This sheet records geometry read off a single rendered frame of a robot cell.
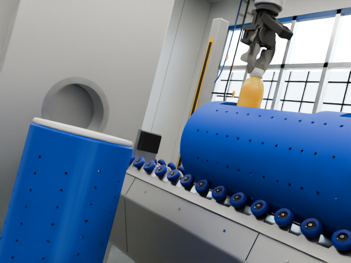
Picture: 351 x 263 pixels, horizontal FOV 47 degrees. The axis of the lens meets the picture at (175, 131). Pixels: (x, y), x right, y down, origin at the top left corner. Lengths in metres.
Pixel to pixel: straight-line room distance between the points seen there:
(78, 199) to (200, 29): 5.83
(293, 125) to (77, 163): 0.52
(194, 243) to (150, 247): 0.26
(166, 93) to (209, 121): 5.17
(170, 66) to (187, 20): 0.80
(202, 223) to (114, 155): 0.30
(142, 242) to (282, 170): 0.63
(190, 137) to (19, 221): 0.52
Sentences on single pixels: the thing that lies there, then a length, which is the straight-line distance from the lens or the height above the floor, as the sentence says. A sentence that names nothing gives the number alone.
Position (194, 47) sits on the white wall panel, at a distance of 6.61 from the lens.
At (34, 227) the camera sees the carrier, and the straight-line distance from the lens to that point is 1.06.
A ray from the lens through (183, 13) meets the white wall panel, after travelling 6.54.
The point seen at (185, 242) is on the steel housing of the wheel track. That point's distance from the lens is 1.17.
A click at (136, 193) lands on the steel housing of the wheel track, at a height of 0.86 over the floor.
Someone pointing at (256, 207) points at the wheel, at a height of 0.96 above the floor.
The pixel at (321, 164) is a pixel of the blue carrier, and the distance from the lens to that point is 0.88.
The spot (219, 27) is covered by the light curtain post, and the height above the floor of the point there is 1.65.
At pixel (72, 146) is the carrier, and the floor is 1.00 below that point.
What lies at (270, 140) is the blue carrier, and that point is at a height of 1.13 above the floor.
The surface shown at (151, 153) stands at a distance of 1.66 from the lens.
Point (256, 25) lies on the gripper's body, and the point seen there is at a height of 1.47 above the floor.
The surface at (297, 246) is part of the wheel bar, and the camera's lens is 0.92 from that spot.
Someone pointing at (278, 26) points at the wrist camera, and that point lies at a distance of 1.23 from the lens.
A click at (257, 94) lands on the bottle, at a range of 1.22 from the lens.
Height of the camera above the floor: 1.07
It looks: 1 degrees up
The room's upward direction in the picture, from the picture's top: 14 degrees clockwise
